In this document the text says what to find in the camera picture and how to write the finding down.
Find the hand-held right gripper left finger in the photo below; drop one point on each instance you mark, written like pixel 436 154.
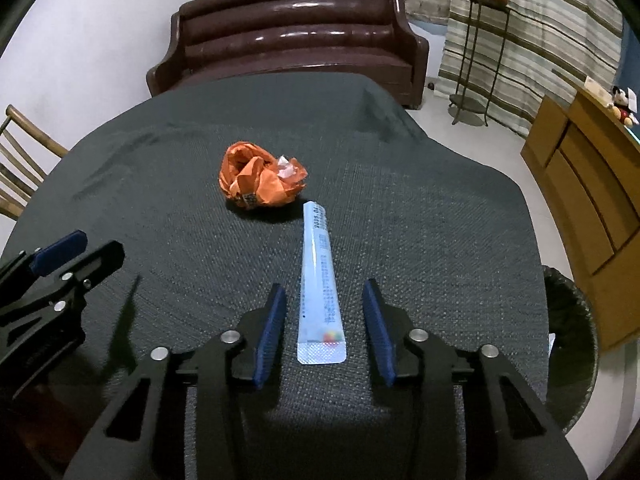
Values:
pixel 270 335

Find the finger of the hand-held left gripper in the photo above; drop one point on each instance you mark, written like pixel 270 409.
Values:
pixel 100 260
pixel 57 252

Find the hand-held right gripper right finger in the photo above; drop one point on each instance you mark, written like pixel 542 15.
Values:
pixel 380 330

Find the white blue tube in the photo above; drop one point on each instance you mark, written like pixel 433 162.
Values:
pixel 317 285

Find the orange wrapper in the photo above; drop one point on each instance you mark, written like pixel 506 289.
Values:
pixel 250 175

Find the dark woven waste bin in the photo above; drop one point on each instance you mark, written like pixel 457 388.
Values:
pixel 575 360

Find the dark grey tablecloth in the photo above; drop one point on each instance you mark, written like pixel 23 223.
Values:
pixel 425 210

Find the wooden chair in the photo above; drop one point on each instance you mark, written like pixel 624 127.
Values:
pixel 25 125

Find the black metal plant stand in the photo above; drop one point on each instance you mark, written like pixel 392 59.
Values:
pixel 470 102

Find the wooden cabinet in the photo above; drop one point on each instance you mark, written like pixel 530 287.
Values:
pixel 590 200

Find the brown leather sofa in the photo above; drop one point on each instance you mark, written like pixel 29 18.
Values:
pixel 300 45

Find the small cream box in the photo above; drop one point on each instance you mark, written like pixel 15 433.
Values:
pixel 595 85

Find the mouse plush toy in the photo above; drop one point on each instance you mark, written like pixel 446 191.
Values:
pixel 622 105

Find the striped beige curtain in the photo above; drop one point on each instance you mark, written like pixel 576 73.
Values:
pixel 550 35

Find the blue curtain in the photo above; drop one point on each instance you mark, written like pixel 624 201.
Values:
pixel 631 60

